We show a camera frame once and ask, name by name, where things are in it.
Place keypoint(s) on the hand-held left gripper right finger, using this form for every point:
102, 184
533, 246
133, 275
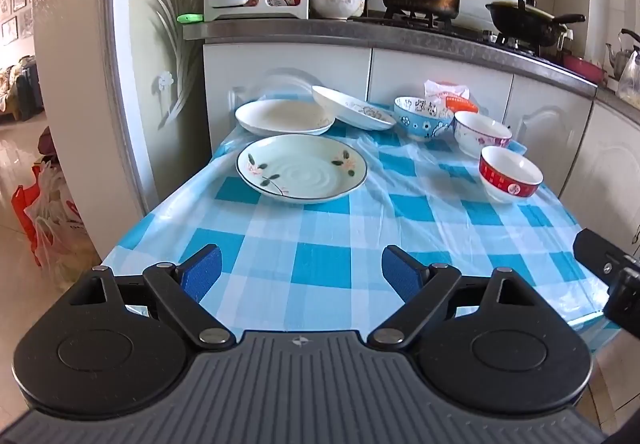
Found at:
400, 271

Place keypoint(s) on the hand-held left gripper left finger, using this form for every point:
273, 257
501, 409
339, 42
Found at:
202, 271

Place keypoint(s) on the red and white bowl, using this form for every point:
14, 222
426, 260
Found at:
505, 184

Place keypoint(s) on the plain white plate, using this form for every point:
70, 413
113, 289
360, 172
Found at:
280, 116

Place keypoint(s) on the blue checked plastic tablecloth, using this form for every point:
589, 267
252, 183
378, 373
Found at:
325, 234

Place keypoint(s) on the pale green flowered plate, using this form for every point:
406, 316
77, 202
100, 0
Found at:
305, 174

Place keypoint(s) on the blue patterned bowl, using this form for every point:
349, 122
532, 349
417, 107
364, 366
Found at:
420, 126

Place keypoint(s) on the white plastic bag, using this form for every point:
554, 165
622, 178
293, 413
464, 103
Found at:
60, 234

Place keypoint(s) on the white bowl with pink flowers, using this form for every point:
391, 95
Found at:
475, 139

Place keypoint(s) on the white plate with grey print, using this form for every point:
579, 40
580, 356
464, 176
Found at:
345, 106

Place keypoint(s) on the orange and white plastic package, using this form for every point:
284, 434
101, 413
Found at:
450, 94

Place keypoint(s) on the white flower hook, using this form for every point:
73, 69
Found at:
165, 80

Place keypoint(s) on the clear plastic bag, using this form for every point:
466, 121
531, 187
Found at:
631, 79

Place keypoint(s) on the red pan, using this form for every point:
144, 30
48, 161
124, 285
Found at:
585, 69

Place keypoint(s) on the metal kettle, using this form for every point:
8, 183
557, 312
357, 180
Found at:
620, 56

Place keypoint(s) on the gas stove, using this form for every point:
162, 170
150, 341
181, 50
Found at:
450, 26

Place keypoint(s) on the black suitcase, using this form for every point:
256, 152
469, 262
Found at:
29, 89

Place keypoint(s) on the small green tool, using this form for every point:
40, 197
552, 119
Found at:
190, 18

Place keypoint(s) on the grey kitchen countertop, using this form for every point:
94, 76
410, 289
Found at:
300, 30

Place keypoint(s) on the large white patterned bowl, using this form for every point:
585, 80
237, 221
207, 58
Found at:
335, 6

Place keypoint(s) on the black wok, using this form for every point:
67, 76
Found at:
520, 24

